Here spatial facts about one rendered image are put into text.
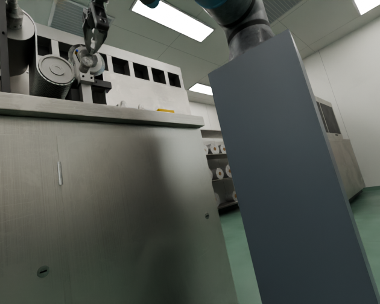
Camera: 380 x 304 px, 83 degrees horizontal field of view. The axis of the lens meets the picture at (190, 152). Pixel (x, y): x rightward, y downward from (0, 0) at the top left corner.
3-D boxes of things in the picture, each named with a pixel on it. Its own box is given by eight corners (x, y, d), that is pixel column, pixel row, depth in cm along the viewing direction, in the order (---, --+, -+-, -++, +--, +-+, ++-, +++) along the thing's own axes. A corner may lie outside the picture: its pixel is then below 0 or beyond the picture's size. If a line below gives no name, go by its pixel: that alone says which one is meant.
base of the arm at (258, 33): (292, 64, 59) (282, 33, 61) (279, 39, 47) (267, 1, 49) (242, 87, 67) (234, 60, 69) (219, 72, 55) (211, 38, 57)
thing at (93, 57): (76, 57, 87) (82, 45, 90) (75, 60, 88) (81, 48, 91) (95, 68, 91) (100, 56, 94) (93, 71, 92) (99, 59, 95)
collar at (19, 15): (-1, 13, 70) (-2, -3, 71) (-1, 26, 74) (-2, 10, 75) (24, 21, 74) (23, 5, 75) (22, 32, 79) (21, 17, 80)
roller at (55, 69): (39, 79, 77) (37, 50, 79) (31, 108, 95) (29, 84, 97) (76, 85, 85) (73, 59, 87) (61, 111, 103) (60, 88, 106)
